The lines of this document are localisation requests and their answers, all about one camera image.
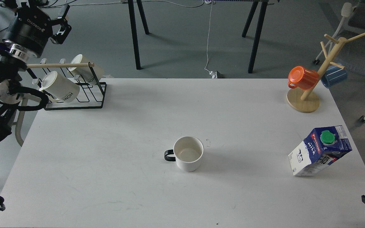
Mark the wooden mug tree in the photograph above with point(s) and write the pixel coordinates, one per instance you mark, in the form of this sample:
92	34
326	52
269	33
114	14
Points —
308	101

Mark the white home mug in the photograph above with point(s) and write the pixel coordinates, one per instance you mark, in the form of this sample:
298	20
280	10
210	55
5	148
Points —
60	87
85	72

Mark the black wire mug rack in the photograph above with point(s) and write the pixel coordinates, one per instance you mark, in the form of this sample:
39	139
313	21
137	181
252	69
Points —
89	97

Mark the blue mug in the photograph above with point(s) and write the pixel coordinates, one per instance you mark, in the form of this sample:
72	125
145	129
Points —
334	75

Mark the power strip on floor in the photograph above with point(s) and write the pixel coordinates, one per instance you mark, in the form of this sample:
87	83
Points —
216	75

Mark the white HOME mug rear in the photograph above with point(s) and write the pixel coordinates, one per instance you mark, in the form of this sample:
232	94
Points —
85	72

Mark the white HOME mug front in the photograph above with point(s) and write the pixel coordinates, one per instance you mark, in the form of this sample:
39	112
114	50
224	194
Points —
60	87

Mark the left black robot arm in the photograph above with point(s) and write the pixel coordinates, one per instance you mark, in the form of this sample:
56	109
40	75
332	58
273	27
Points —
14	96

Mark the blue white milk carton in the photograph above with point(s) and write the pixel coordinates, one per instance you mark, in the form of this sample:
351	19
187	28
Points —
321	148

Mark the orange mug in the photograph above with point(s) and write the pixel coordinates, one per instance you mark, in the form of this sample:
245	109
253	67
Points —
300	77

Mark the white mug black handle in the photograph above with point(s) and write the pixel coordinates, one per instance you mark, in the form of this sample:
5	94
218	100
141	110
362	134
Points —
187	152

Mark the black table legs left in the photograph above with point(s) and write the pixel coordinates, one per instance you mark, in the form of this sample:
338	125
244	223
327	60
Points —
134	34

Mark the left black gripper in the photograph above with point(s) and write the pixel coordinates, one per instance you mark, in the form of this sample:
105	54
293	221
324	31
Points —
31	29

